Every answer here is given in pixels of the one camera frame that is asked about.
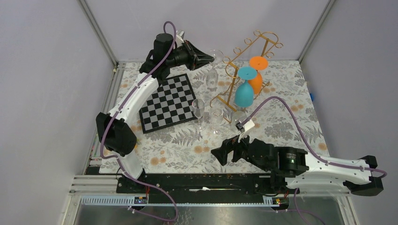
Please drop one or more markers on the black white chessboard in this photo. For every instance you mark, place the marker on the black white chessboard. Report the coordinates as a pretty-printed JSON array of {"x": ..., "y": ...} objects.
[{"x": 169, "y": 105}]

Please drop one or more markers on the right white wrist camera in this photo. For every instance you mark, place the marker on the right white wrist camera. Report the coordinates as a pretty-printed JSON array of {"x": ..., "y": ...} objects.
[{"x": 244, "y": 129}]

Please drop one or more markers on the round clear wine glass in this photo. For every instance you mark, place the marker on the round clear wine glass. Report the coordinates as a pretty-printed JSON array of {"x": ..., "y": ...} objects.
[{"x": 236, "y": 118}]

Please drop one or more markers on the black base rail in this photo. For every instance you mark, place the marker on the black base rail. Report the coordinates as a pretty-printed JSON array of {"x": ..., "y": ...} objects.
[{"x": 216, "y": 188}]

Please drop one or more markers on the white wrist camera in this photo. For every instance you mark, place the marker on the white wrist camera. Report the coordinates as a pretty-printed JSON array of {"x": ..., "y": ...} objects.
[
  {"x": 180, "y": 37},
  {"x": 244, "y": 129}
]

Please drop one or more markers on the gold wire glass rack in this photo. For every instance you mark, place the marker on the gold wire glass rack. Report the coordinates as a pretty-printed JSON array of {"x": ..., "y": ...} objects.
[{"x": 270, "y": 42}]

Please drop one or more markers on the clear champagne flute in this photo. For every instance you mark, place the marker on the clear champagne flute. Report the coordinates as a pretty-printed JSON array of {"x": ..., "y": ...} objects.
[{"x": 212, "y": 75}]

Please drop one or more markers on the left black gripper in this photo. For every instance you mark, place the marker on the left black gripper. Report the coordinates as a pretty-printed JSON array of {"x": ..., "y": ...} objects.
[{"x": 196, "y": 58}]

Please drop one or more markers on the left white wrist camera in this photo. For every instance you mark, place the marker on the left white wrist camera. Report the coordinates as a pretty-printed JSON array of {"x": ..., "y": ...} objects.
[{"x": 180, "y": 37}]

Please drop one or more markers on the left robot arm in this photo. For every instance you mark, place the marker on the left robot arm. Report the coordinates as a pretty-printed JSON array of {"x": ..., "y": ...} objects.
[{"x": 117, "y": 139}]

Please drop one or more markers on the floral table mat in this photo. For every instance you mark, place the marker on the floral table mat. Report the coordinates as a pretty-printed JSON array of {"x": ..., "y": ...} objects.
[{"x": 183, "y": 149}]

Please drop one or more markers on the tall clear flute glass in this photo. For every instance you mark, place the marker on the tall clear flute glass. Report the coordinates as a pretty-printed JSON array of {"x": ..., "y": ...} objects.
[{"x": 198, "y": 108}]

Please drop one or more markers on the teal wine glass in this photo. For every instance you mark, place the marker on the teal wine glass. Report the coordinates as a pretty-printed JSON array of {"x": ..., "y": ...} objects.
[{"x": 244, "y": 94}]

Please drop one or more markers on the orange wine glass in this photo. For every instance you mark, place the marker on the orange wine glass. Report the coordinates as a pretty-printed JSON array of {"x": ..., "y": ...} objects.
[{"x": 258, "y": 63}]

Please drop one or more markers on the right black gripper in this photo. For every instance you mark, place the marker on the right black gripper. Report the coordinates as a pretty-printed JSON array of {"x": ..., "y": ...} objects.
[{"x": 221, "y": 153}]

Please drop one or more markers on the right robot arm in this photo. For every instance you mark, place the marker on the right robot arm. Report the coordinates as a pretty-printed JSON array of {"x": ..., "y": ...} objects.
[{"x": 289, "y": 168}]

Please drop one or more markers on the short clear glass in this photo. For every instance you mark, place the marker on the short clear glass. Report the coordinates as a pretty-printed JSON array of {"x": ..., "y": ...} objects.
[{"x": 215, "y": 119}]

